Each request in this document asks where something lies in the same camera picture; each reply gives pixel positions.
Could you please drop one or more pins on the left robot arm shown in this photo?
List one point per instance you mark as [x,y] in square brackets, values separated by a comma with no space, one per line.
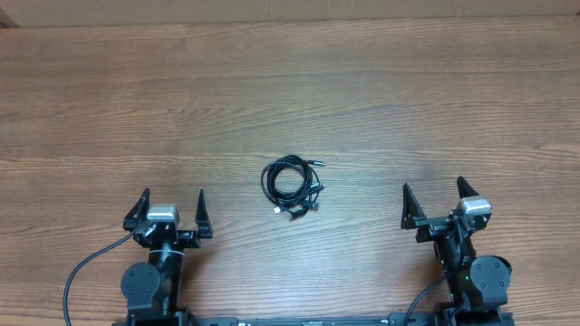
[152,288]

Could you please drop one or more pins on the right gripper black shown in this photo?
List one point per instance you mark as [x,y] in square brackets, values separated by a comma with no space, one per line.
[430,225]

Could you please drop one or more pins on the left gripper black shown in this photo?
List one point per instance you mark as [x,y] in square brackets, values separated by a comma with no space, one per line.
[190,240]

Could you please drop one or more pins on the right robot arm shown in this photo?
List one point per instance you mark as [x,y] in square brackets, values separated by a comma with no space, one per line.
[478,285]

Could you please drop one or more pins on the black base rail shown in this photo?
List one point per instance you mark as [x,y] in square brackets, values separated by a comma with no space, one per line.
[393,319]

